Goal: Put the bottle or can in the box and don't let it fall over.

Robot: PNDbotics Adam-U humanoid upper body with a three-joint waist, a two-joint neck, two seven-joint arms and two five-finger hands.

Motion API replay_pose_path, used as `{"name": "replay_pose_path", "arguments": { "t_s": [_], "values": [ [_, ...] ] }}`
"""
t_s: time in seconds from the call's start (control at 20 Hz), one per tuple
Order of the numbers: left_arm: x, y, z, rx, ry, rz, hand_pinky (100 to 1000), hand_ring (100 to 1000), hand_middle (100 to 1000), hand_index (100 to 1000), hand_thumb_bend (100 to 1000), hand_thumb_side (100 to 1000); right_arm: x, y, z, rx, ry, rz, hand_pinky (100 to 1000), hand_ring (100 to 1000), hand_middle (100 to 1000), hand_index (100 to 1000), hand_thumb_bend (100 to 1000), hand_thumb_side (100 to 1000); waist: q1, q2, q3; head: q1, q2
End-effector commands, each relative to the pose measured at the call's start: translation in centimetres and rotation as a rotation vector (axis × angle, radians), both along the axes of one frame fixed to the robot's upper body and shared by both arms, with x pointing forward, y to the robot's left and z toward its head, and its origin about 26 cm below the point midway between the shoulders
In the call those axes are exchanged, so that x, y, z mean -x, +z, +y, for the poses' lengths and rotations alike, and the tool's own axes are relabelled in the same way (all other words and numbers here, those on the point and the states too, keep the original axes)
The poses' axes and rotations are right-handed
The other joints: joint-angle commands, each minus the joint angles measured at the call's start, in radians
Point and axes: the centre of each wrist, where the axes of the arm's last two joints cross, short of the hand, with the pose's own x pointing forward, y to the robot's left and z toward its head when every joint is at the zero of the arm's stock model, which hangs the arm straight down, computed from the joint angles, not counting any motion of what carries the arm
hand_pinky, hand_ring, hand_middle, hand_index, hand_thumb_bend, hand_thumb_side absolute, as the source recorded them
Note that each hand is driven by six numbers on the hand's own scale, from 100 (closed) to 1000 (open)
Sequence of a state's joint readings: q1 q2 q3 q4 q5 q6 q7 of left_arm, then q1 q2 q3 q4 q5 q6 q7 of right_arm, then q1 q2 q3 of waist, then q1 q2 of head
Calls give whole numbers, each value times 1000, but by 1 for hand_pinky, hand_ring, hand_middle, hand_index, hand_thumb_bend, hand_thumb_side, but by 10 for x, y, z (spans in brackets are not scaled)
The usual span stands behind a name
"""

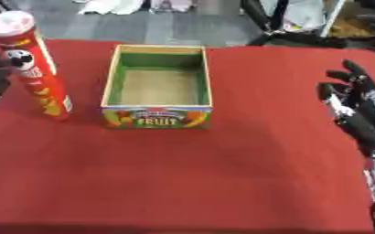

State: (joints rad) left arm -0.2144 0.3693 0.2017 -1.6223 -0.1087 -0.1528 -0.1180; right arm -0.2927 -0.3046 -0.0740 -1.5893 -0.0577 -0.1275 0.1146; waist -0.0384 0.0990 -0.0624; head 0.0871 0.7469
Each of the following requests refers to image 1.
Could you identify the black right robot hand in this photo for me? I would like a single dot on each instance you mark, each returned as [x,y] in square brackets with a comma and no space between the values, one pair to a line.
[359,112]

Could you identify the cardboard box with green inside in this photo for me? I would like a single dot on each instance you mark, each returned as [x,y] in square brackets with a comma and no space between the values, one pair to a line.
[159,88]

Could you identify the red cylindrical chip can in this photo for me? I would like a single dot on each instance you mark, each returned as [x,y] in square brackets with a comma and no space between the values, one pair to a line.
[40,87]

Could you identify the white bag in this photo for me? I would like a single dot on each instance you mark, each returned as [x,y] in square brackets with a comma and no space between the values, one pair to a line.
[303,15]

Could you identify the black tripod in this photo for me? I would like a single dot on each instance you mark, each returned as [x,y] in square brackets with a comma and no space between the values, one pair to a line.
[281,27]

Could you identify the white cloth pile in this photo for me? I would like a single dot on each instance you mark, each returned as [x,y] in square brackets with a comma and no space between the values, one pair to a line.
[110,6]

